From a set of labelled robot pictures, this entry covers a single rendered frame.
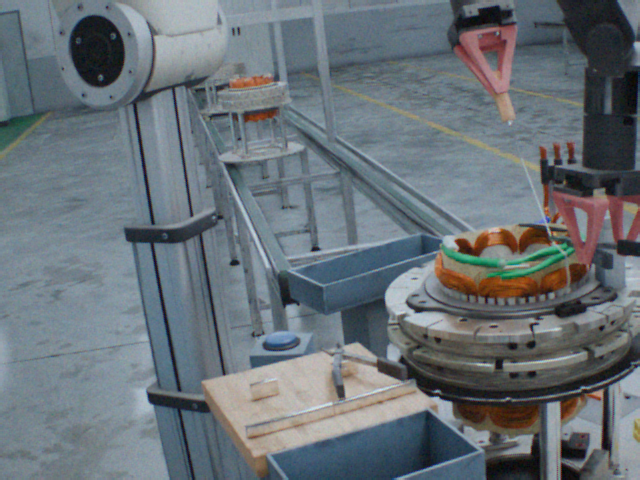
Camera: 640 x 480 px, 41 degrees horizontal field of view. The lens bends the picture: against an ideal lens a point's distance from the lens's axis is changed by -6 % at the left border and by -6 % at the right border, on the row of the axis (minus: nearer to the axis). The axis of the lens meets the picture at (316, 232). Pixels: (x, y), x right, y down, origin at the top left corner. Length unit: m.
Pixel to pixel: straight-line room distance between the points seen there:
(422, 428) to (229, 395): 0.21
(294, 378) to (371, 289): 0.36
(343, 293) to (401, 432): 0.44
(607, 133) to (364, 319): 0.56
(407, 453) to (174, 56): 0.60
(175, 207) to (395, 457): 0.54
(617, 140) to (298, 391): 0.42
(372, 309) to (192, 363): 0.27
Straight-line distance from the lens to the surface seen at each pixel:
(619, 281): 1.06
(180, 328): 1.29
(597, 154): 0.92
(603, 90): 0.91
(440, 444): 0.86
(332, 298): 1.26
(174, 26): 1.18
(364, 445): 0.85
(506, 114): 1.04
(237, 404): 0.93
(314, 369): 0.99
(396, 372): 0.90
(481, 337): 0.96
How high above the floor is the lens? 1.46
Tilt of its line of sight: 15 degrees down
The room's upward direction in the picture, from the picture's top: 7 degrees counter-clockwise
